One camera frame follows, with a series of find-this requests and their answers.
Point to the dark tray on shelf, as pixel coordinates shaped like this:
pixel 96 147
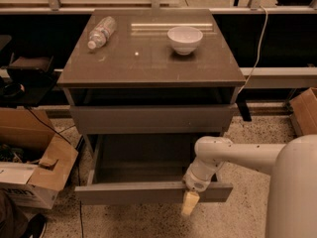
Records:
pixel 29 68

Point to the cardboard box right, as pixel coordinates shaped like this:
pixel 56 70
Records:
pixel 305 110

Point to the grey top drawer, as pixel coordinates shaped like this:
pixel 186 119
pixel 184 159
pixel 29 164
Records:
pixel 152 119

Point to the grey drawer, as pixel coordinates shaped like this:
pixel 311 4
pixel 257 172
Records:
pixel 138 168
pixel 152 119

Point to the grey drawer cabinet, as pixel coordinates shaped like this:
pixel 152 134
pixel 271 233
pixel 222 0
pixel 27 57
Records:
pixel 138 66

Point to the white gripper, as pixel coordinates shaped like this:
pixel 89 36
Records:
pixel 195 183

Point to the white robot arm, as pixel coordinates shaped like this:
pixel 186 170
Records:
pixel 292 198

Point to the black shoe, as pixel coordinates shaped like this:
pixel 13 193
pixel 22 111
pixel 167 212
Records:
pixel 36 227

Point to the white ceramic bowl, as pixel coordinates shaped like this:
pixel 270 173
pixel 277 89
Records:
pixel 184 39

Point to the clear plastic water bottle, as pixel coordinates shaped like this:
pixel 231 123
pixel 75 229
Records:
pixel 101 33

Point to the open cardboard box left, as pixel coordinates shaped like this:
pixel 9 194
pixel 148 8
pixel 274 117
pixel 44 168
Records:
pixel 35 160

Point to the dark trouser leg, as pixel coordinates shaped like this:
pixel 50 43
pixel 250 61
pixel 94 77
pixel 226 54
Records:
pixel 13 222

